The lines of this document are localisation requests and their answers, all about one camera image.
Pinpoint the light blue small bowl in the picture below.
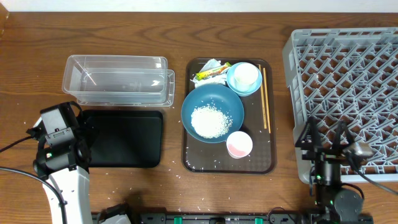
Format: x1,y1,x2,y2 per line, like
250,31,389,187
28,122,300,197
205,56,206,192
227,62,262,96

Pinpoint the brown serving tray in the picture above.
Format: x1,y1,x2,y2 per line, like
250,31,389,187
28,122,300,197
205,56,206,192
180,58,276,174

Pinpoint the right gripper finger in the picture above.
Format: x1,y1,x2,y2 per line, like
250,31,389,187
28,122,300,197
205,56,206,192
332,121,353,149
295,117,322,152

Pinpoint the crumpled white tissue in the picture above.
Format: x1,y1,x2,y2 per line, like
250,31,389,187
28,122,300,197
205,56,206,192
190,58,227,88

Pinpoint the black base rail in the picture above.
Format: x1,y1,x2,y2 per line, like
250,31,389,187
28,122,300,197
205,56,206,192
91,203,374,224

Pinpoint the yellow green snack wrapper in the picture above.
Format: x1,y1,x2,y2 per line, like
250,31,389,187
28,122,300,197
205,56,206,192
196,62,231,80

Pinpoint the black left cable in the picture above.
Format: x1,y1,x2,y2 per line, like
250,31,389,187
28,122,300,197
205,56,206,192
0,135,68,224

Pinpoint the black tray bin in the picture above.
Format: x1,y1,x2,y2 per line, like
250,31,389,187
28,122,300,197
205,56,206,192
83,110,163,168

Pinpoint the white rice pile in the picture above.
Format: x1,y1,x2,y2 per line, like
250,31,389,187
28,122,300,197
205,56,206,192
191,105,233,139

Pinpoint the pink white cup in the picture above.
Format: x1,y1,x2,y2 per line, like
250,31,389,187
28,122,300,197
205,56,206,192
226,131,253,159

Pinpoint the grey dishwasher rack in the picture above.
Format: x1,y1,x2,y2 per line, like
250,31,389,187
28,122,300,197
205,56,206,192
282,27,397,183

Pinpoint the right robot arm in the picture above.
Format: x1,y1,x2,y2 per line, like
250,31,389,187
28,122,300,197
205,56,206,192
295,117,364,223

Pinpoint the left wooden chopstick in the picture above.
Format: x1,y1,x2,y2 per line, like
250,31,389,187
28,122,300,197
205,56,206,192
258,64,267,129

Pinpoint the dark blue bowl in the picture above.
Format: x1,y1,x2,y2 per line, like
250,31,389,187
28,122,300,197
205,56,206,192
181,84,244,143

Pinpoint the wooden chopstick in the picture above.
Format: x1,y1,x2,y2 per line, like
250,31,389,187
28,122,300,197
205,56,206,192
258,64,267,129
262,67,271,134

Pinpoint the right wooden chopstick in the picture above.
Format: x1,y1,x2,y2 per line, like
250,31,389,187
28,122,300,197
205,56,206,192
262,67,271,134

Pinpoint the clear plastic bin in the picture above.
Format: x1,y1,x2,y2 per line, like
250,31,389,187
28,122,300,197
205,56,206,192
62,55,175,107

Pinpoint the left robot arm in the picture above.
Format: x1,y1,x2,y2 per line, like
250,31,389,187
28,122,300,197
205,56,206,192
26,101,93,223

